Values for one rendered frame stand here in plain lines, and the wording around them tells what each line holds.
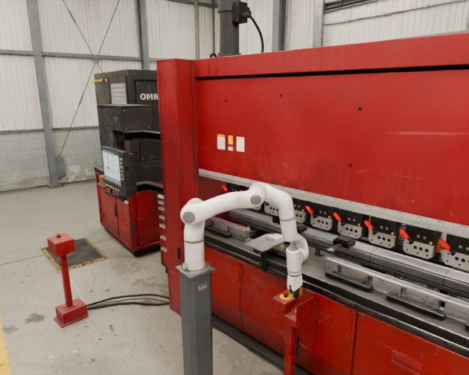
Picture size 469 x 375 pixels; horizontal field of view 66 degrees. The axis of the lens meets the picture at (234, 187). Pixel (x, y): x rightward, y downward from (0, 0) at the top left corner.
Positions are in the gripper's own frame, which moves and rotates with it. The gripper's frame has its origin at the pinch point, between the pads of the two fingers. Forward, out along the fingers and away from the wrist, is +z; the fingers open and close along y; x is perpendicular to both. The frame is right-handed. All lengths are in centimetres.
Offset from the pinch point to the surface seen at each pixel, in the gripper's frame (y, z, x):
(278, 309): 5.7, 12.1, -10.4
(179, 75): -29, -134, -124
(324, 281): -21.9, -0.1, 6.2
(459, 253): -37, -34, 75
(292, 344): 2.7, 37.5, -3.4
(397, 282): -36, -7, 46
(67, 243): 61, -6, -197
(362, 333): -19.3, 24.5, 33.4
